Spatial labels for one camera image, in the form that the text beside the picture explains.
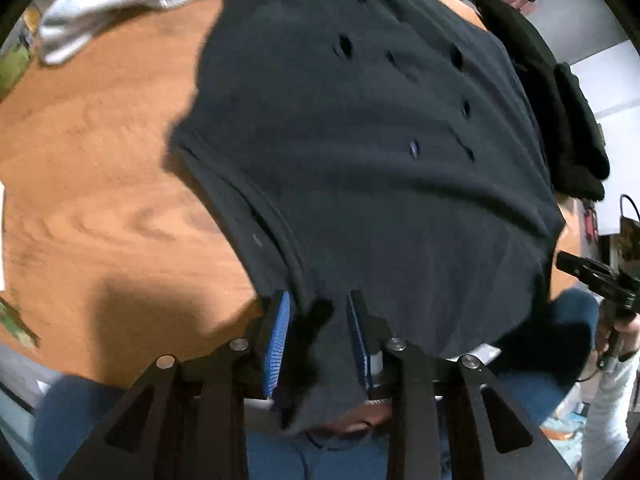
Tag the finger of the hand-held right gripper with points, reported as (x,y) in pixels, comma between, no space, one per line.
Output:
(575,266)

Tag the person's right forearm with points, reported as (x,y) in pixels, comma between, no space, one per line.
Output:
(610,410)

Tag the folded black garment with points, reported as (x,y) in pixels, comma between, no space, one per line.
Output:
(580,120)

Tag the person's right hand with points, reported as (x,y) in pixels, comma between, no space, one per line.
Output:
(632,332)

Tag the person's blue jeans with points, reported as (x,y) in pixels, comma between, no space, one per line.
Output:
(555,360)

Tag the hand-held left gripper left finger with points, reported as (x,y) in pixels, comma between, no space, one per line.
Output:
(280,340)

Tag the black fleece garment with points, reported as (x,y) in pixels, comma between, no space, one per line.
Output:
(520,40)

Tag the black t-shirt with holes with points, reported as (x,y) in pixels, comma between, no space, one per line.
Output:
(375,135)

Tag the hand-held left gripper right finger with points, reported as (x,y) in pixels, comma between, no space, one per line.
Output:
(357,340)

